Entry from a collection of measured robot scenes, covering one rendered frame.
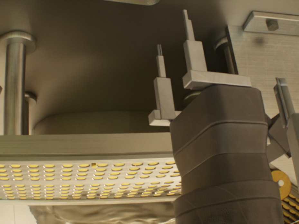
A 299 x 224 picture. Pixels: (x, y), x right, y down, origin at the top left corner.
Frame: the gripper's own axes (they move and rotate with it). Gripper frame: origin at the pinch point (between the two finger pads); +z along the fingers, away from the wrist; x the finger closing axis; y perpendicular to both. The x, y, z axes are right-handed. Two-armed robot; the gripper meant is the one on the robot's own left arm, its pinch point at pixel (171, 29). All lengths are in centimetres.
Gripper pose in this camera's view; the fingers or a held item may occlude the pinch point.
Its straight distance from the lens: 37.0
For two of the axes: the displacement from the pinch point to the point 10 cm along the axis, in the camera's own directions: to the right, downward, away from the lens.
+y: 9.3, 0.5, 3.6
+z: -1.0, -9.2, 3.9
